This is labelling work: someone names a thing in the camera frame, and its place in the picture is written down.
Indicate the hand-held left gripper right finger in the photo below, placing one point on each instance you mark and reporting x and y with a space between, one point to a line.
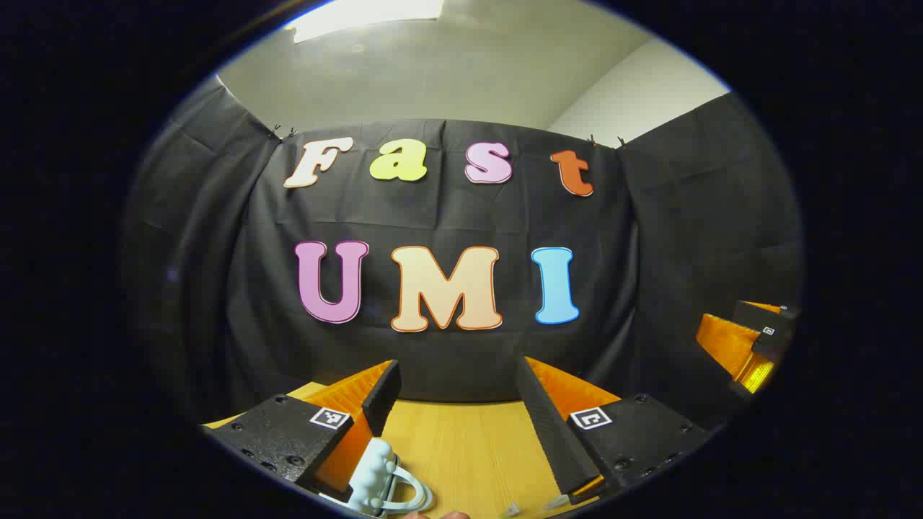
548 425

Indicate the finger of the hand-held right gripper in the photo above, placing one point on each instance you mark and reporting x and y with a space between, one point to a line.
753 313
728 346

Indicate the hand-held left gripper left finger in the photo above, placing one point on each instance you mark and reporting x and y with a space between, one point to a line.
382 396

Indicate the white cloud-shaped suitcase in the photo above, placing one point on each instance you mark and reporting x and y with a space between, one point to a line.
378 468

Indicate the clear skin care bottle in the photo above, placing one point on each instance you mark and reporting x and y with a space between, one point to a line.
510 510

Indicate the black backdrop cloth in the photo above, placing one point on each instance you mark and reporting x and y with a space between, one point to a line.
433 216

